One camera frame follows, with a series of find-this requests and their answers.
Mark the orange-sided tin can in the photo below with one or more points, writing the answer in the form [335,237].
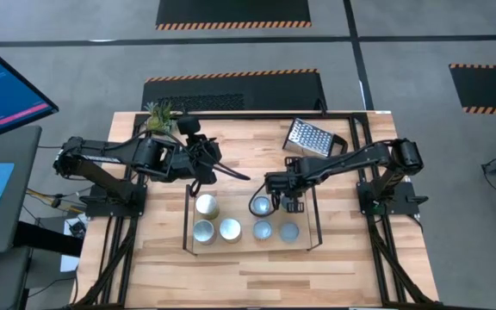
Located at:
[263,229]

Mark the black desk support beam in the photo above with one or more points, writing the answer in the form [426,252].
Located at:
[45,239]

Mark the white power strip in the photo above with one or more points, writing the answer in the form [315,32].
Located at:
[69,224]

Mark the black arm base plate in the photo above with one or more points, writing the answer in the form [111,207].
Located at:
[114,207]
[405,206]

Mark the white paper sheet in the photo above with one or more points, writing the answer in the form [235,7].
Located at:
[68,263]

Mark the grey side desk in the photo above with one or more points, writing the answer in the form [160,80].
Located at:
[20,146]

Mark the black mat striped upper edge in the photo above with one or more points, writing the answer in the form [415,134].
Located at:
[274,90]

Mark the clear acrylic tray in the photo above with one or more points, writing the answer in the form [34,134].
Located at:
[239,202]

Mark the tall shiny-lid tin can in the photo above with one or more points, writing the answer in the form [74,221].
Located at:
[231,229]

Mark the black mat two striped edges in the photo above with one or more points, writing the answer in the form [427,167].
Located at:
[489,86]

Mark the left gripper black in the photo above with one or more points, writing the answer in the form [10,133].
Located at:
[196,163]

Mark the small green succulent plant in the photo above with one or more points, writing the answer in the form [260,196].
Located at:
[157,120]

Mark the monitor with blue screen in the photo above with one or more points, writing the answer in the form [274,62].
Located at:
[2,94]

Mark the green label tin can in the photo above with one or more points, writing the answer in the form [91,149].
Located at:
[207,206]

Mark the pink and teal tin can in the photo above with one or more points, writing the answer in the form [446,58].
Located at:
[262,205]

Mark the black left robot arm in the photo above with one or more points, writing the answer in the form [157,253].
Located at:
[101,155]

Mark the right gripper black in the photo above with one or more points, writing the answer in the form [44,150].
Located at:
[282,183]

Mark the grey desk pedestal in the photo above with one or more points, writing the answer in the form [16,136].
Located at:
[7,280]

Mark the black mat striped lower edge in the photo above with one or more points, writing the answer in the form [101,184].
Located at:
[231,10]

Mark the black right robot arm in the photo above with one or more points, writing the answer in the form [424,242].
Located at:
[351,159]

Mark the tomatoes label tin can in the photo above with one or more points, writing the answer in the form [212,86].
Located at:
[204,231]

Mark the black mat striped edge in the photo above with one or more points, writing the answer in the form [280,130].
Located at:
[231,10]
[274,90]

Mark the black metal rig frame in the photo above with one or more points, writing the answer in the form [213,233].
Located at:
[252,115]

